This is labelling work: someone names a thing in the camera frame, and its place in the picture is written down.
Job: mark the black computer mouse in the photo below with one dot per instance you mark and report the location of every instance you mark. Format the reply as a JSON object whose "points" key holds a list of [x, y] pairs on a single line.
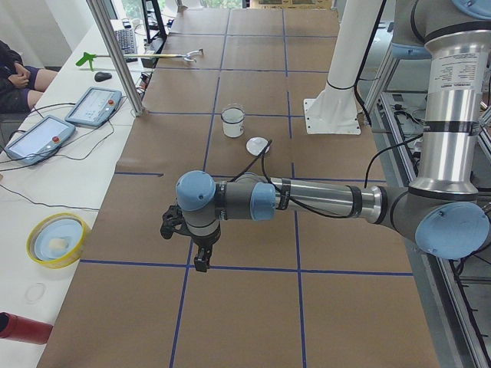
{"points": [[102, 76]]}

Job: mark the black keyboard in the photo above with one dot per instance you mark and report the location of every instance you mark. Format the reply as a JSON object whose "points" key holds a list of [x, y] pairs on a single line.
{"points": [[126, 40]]}

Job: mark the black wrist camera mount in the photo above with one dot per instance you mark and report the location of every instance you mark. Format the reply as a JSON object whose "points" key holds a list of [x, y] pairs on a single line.
{"points": [[173, 222]]}

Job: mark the green handled reacher grabber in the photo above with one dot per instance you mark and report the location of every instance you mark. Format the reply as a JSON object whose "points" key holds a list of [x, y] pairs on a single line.
{"points": [[89, 58]]}

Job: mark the far teach pendant tablet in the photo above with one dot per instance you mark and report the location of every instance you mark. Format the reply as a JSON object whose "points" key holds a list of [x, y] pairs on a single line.
{"points": [[95, 107]]}

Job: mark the white enamel mug blue rim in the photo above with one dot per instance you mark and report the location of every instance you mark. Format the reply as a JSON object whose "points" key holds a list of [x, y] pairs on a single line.
{"points": [[232, 125]]}

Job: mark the seated person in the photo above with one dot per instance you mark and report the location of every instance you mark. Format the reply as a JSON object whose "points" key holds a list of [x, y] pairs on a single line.
{"points": [[22, 86]]}

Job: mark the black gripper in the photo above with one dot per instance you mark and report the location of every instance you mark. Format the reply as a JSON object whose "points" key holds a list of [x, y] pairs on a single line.
{"points": [[203, 244]]}

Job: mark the clear glass funnel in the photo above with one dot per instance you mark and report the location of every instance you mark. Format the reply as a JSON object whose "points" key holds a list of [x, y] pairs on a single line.
{"points": [[233, 108]]}

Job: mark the yellow rimmed bowl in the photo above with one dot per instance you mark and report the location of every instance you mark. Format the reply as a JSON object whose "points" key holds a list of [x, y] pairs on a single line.
{"points": [[58, 240]]}

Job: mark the red cylinder bottle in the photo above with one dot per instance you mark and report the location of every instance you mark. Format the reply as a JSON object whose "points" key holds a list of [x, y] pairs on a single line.
{"points": [[22, 329]]}

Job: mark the near teach pendant tablet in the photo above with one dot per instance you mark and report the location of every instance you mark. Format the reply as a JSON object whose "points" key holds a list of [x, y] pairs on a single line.
{"points": [[41, 141]]}

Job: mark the brown paper table cover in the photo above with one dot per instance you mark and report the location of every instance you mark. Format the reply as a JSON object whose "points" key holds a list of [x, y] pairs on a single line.
{"points": [[299, 290]]}

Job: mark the white ceramic lid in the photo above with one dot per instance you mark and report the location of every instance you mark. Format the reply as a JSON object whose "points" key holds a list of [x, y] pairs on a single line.
{"points": [[257, 146]]}

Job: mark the teach pendant tablet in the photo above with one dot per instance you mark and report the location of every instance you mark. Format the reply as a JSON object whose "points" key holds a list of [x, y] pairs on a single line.
{"points": [[95, 107], [41, 141]]}

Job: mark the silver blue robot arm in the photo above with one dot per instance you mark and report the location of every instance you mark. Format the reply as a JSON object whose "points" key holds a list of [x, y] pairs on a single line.
{"points": [[438, 211]]}

